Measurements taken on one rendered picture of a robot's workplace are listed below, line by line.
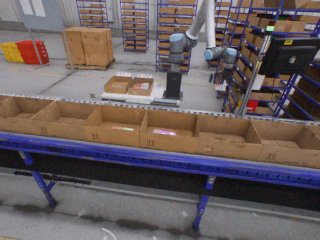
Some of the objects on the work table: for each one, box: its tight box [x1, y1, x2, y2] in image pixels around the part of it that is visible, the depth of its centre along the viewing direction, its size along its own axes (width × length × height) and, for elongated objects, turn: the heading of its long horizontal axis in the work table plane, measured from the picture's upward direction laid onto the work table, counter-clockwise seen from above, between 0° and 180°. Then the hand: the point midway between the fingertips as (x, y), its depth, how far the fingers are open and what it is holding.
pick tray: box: [128, 77, 154, 97], centre depth 236 cm, size 28×38×10 cm
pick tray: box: [104, 76, 133, 95], centre depth 238 cm, size 28×38×10 cm
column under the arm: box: [162, 68, 184, 101], centre depth 218 cm, size 26×26×33 cm
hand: (220, 86), depth 180 cm, fingers closed on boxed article, 6 cm apart
